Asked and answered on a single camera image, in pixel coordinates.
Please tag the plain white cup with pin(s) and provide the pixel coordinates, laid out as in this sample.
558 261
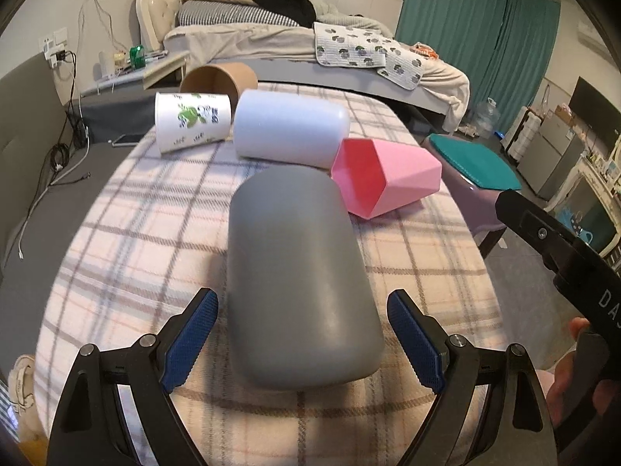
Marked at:
289 128

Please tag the purple plastic stool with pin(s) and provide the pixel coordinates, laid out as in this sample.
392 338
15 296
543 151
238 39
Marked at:
478 206

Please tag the white jar on nightstand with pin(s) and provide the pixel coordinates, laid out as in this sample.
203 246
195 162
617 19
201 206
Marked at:
107 64

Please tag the teal stool cushion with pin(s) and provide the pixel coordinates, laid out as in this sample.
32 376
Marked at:
475 162

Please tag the clear water jug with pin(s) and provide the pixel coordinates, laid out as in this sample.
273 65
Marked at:
485 117

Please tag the pink faceted cup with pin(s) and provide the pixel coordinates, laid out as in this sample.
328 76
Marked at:
377 176

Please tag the small grey fridge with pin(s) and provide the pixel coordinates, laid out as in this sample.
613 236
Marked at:
548 159

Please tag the right hand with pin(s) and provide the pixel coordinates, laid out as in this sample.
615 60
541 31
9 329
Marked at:
562 378

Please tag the grey sofa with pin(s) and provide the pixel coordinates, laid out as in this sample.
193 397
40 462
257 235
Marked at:
34 241

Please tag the grey plastic cup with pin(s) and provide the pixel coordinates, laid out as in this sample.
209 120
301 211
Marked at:
300 310

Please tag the teal curtain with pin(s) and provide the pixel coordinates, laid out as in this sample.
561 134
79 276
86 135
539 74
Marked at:
503 46

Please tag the checkered pillow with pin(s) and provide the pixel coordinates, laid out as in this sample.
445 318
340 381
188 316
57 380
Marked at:
197 12

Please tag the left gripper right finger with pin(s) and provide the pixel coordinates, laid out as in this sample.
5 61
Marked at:
513 426

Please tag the checkered cloth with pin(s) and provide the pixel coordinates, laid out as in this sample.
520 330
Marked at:
7 414

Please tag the white cup green print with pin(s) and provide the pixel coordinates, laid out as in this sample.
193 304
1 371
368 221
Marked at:
184 120

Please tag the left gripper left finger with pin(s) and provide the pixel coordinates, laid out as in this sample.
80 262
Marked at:
90 427

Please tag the black television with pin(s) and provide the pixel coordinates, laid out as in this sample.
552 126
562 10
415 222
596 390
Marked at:
597 112

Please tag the wall power outlet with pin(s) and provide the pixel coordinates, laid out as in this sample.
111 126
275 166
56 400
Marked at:
53 43

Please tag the black clothing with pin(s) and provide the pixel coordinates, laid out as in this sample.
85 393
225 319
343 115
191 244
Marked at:
301 11

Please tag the white bedside table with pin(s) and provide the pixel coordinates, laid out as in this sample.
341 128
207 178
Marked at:
145 77

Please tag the brown paper cup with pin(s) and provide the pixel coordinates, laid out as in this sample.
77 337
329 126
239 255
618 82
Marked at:
231 79

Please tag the green cup on nightstand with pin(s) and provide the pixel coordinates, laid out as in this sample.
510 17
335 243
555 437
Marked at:
137 57

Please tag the bed with beige sheet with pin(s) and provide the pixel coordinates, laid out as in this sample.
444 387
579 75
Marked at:
279 53

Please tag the smartphone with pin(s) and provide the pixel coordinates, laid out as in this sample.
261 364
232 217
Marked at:
127 140

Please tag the white patterned mat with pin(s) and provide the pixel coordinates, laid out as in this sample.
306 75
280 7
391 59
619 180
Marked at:
338 46

